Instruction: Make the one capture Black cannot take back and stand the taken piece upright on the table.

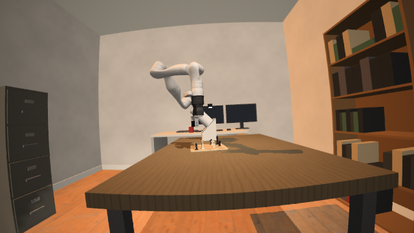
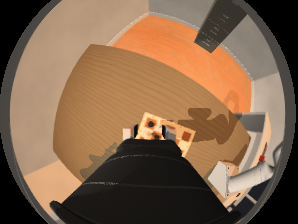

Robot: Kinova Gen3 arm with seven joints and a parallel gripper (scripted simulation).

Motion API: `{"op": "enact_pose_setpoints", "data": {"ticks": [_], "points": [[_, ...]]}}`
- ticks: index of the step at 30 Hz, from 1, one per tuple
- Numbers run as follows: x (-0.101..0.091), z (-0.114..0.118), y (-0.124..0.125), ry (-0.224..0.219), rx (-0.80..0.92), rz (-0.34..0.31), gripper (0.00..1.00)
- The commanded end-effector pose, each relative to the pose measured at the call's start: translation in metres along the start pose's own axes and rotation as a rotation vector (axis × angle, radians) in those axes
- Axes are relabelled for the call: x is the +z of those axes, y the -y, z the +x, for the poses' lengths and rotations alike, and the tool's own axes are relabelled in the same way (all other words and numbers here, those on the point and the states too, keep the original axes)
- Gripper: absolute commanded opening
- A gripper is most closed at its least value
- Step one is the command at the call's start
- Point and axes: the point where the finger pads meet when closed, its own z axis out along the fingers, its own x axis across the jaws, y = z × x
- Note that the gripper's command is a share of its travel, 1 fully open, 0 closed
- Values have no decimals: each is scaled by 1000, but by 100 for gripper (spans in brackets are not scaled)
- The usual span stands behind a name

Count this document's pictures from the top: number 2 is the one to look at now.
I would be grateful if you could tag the chessboard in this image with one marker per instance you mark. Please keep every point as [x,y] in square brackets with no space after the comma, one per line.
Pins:
[184,135]

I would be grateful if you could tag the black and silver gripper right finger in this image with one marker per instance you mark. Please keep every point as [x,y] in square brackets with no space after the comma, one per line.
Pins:
[169,133]

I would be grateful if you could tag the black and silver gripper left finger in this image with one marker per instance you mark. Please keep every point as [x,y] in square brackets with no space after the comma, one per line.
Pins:
[130,132]

